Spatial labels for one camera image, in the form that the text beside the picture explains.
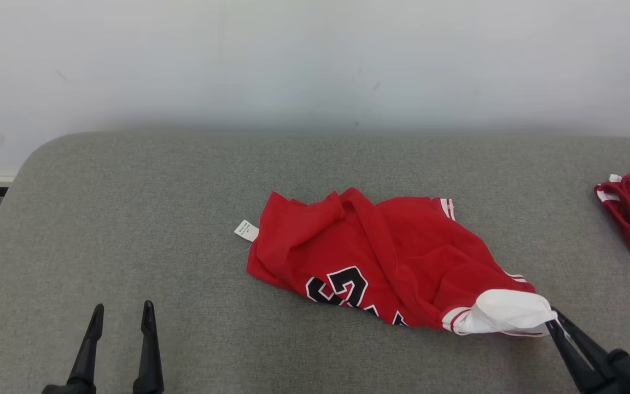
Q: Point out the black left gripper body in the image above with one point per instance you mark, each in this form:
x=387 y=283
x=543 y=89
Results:
x=71 y=389

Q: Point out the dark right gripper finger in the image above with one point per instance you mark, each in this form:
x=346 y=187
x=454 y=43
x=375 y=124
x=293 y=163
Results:
x=577 y=364
x=594 y=350

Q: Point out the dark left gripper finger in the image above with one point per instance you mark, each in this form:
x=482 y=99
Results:
x=149 y=355
x=88 y=350

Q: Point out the red jersey with black numbers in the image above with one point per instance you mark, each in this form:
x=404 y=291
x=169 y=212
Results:
x=402 y=246

